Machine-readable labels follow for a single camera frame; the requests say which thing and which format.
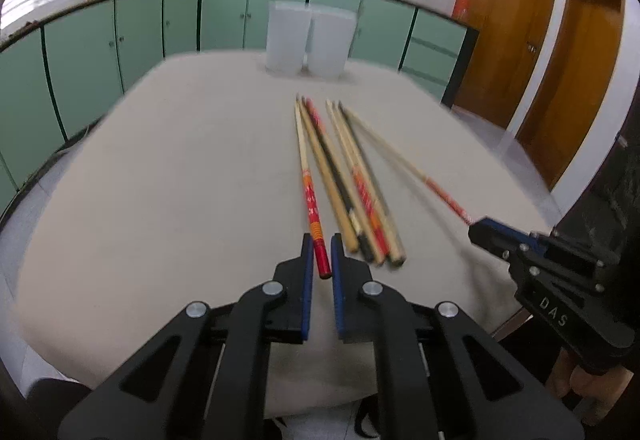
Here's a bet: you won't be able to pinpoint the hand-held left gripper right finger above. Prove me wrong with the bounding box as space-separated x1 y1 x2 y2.
330 233 586 440

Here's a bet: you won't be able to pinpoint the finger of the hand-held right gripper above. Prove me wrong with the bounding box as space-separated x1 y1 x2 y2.
468 217 621 293

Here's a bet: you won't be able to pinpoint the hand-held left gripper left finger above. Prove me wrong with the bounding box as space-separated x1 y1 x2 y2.
57 233 315 440

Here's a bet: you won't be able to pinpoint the orange red patterned chopstick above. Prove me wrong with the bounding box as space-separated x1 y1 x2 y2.
295 94 335 281

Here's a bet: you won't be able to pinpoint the wooden chopstick red print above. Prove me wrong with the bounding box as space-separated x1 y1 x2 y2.
325 98 390 267

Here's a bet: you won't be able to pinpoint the wooden chopstick red end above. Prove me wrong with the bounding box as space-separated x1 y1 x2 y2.
343 110 475 225

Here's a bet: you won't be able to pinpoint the black red-tipped chopstick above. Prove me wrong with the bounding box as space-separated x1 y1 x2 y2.
302 96 377 265

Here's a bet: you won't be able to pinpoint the white translucent cup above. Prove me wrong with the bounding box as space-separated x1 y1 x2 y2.
265 1 312 74
306 7 357 79

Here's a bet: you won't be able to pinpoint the person's right forearm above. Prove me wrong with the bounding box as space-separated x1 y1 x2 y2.
552 120 640 271

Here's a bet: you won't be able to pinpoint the person's right hand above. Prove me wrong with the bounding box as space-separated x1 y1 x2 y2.
549 349 630 427

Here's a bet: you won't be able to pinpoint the wooden door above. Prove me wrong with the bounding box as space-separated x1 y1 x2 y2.
452 0 560 128
515 0 626 191

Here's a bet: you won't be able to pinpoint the green base cabinets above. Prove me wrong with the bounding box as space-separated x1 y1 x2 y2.
0 0 481 221

